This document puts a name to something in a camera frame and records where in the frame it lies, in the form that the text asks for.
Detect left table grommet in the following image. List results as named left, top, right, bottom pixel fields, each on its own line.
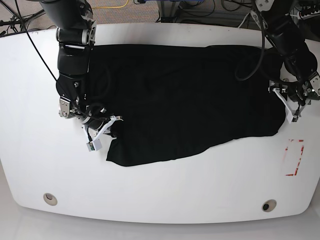
left=43, top=193, right=58, bottom=206

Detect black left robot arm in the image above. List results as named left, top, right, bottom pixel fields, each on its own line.
left=251, top=0, right=320, bottom=122

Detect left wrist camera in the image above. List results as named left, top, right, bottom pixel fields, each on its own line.
left=286, top=111, right=299, bottom=124

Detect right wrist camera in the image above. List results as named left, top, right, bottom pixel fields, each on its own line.
left=86, top=139, right=103, bottom=152

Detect red tape marking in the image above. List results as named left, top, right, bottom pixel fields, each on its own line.
left=282, top=139, right=305, bottom=177

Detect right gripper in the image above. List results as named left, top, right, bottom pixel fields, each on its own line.
left=81, top=115, right=124, bottom=142

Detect right table grommet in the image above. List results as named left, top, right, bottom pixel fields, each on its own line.
left=261, top=199, right=277, bottom=213

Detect white power strip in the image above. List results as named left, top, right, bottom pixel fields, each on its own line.
left=297, top=4, right=320, bottom=20

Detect table grommet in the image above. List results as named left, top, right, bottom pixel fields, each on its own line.
left=43, top=193, right=58, bottom=206
left=261, top=199, right=277, bottom=213

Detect yellow cable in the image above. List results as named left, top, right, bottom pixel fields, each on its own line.
left=93, top=0, right=130, bottom=11

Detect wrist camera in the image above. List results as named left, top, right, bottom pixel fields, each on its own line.
left=286, top=111, right=299, bottom=124
left=86, top=139, right=103, bottom=152

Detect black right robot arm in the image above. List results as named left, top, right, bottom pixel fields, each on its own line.
left=39, top=0, right=113, bottom=131

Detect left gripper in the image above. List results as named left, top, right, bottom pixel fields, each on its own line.
left=268, top=80, right=311, bottom=118

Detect black tripod legs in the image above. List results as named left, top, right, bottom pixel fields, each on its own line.
left=0, top=0, right=46, bottom=37

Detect black printed T-shirt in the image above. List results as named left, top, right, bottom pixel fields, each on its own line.
left=88, top=44, right=286, bottom=167

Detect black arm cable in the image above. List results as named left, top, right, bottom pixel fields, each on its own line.
left=234, top=0, right=268, bottom=82

